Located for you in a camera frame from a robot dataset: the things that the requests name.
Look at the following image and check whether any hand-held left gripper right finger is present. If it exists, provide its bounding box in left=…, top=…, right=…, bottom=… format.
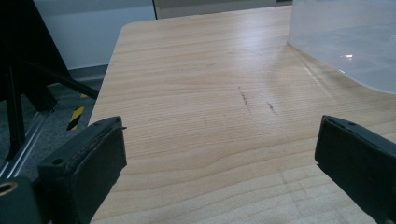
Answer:
left=314, top=115, right=396, bottom=224

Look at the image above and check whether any yellow black striped tape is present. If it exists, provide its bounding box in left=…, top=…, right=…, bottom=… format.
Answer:
left=65, top=92, right=90, bottom=132

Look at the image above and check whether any aluminium rail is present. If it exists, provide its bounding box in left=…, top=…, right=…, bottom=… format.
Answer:
left=0, top=109, right=52, bottom=180

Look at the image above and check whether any clear plastic container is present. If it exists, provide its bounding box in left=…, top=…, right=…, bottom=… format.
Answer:
left=287, top=0, right=396, bottom=95

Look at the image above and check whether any black metal stand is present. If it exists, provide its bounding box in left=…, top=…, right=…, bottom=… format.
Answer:
left=0, top=0, right=101, bottom=161

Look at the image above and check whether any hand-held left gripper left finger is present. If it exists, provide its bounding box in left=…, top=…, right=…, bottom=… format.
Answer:
left=36, top=116, right=128, bottom=224

